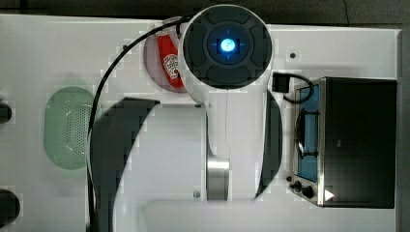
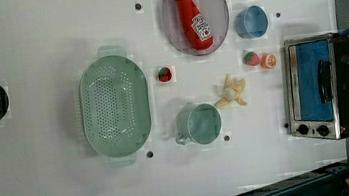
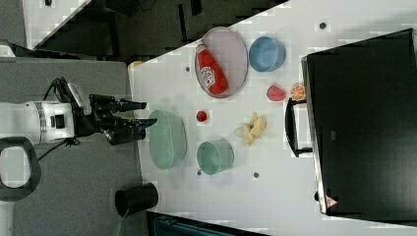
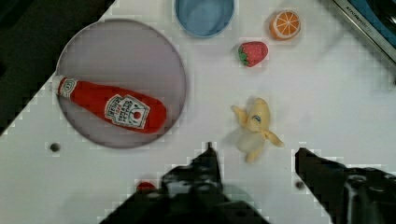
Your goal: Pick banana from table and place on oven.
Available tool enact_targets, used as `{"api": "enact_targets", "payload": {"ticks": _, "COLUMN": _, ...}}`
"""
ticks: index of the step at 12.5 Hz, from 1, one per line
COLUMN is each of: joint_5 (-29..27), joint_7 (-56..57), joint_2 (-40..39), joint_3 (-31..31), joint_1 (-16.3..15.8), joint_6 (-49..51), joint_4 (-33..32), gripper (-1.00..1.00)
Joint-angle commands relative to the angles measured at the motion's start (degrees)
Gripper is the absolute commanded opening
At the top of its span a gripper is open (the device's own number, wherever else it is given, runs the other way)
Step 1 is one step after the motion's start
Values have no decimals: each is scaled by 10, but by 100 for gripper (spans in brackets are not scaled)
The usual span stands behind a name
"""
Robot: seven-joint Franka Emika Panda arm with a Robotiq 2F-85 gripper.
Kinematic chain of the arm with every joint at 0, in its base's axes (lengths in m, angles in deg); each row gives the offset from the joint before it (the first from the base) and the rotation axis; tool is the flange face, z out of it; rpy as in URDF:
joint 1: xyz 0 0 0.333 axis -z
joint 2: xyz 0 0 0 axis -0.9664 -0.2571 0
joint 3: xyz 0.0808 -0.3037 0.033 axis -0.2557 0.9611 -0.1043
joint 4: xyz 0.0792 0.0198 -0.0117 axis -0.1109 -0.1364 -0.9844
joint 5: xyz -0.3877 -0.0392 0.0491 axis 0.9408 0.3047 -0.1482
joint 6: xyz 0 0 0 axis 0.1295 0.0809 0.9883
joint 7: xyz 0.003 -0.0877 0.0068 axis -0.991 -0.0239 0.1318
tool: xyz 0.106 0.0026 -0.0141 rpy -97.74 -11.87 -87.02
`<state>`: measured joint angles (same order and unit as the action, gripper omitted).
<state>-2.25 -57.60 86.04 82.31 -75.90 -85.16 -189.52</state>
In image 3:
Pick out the small red ball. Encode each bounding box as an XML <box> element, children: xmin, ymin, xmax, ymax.
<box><xmin>196</xmin><ymin>110</ymin><xmax>208</xmax><ymax>122</ymax></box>

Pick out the black cable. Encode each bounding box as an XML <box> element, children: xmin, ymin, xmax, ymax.
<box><xmin>37</xmin><ymin>76</ymin><xmax>80</xmax><ymax>161</ymax></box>

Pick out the red ketchup bottle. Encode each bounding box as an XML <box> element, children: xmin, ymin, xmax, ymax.
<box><xmin>196</xmin><ymin>43</ymin><xmax>228</xmax><ymax>95</ymax></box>

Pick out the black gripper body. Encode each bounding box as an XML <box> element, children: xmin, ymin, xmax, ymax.
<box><xmin>75</xmin><ymin>94</ymin><xmax>134</xmax><ymax>146</ymax></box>

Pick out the blue bowl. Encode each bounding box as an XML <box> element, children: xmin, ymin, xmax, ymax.
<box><xmin>249</xmin><ymin>36</ymin><xmax>286</xmax><ymax>73</ymax></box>

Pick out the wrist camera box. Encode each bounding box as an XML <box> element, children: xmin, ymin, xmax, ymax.
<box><xmin>68</xmin><ymin>83</ymin><xmax>86</xmax><ymax>108</ymax></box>

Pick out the orange slice toy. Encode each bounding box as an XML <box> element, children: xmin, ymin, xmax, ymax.
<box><xmin>290</xmin><ymin>84</ymin><xmax>306</xmax><ymax>100</ymax></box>

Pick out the large green bowl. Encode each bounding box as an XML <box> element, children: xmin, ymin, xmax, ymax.
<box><xmin>149</xmin><ymin>110</ymin><xmax>187</xmax><ymax>170</ymax></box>

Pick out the green cup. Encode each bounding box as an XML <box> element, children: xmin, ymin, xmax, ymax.
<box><xmin>197</xmin><ymin>140</ymin><xmax>234</xmax><ymax>175</ymax></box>

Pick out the grey oval plate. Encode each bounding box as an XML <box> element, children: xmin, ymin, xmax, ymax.
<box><xmin>195</xmin><ymin>27</ymin><xmax>249</xmax><ymax>98</ymax></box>

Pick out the red plush strawberry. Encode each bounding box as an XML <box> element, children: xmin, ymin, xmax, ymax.
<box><xmin>267</xmin><ymin>86</ymin><xmax>286</xmax><ymax>101</ymax></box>

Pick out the black cup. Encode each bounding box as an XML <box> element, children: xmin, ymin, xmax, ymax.
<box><xmin>115</xmin><ymin>183</ymin><xmax>158</xmax><ymax>217</ymax></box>

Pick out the yellow plush peeled banana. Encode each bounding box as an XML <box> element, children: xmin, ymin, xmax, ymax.
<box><xmin>234</xmin><ymin>111</ymin><xmax>267</xmax><ymax>146</ymax></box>

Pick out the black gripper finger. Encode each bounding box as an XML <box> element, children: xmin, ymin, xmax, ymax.
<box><xmin>130</xmin><ymin>118</ymin><xmax>157</xmax><ymax>141</ymax></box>
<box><xmin>119</xmin><ymin>99</ymin><xmax>147</xmax><ymax>112</ymax></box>

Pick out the black oven door handle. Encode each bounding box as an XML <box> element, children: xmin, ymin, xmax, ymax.
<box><xmin>284</xmin><ymin>98</ymin><xmax>313</xmax><ymax>157</ymax></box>

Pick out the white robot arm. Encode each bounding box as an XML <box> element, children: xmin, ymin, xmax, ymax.
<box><xmin>1</xmin><ymin>94</ymin><xmax>157</xmax><ymax>146</ymax></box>

